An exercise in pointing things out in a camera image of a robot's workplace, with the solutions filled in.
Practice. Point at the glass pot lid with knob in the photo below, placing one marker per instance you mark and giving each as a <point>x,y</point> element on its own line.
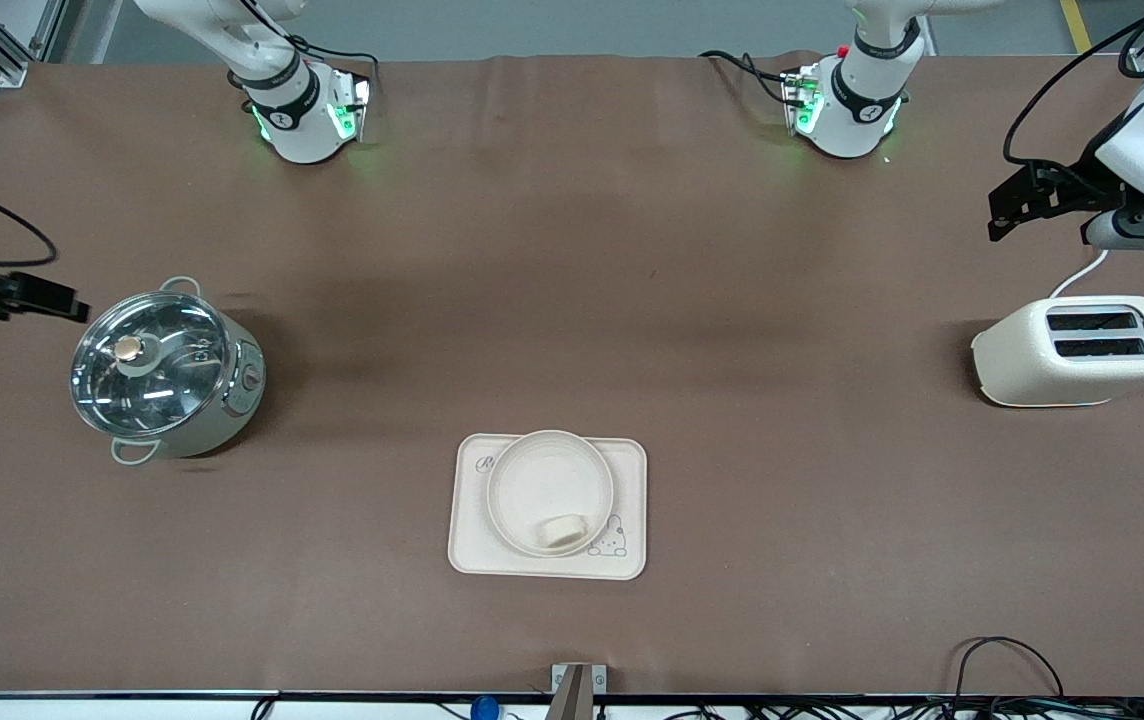
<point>152,365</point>

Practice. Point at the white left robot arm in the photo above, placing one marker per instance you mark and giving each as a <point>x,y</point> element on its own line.
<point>862,100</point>

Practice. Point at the brown table cover mat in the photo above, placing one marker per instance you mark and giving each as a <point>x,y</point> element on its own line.
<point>732,300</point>

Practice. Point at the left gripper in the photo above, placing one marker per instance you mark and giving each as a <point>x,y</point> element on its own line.
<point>1074,186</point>

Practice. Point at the cream two-slot toaster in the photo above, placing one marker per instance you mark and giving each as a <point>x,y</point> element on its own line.
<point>1052,370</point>

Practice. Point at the cream rectangular tray, rabbit print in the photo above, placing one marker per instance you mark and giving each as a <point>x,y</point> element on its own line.
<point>632,500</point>

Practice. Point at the round cream plate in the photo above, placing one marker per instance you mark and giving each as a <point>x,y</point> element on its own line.
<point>547,480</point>

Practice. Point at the grey metal camera bracket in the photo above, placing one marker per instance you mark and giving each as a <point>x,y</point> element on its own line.
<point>577,690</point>

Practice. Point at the blue round cap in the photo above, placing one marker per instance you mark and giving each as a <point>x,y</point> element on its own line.
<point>483,709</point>

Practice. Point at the pale green electric cooking pot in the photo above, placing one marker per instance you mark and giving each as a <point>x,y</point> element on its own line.
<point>232,400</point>

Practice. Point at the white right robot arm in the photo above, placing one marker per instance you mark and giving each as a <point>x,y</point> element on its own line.
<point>287,110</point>

